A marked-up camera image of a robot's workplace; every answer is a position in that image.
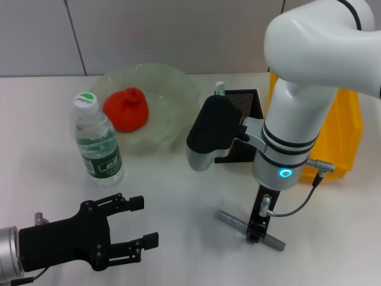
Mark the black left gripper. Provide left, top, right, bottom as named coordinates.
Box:
left=18, top=192, right=160, bottom=272

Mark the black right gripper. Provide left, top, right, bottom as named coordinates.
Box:
left=245, top=184, right=282, bottom=244

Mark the grey marker pen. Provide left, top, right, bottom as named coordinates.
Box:
left=216, top=209, right=287, bottom=253

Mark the clear green-label water bottle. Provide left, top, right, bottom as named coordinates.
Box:
left=70, top=92, right=125, bottom=187

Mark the red ball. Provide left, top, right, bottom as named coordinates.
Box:
left=103, top=87, right=149, bottom=133

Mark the clear glass fruit plate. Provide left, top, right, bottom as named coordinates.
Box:
left=89, top=61, right=203, bottom=156

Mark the black mesh pen holder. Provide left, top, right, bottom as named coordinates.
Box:
left=213, top=88, right=264, bottom=164

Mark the yellow plastic storage bin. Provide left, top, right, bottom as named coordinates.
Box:
left=267, top=70, right=364, bottom=183

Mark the left gripper cable with connector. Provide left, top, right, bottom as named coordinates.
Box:
left=10, top=212, right=50, bottom=284

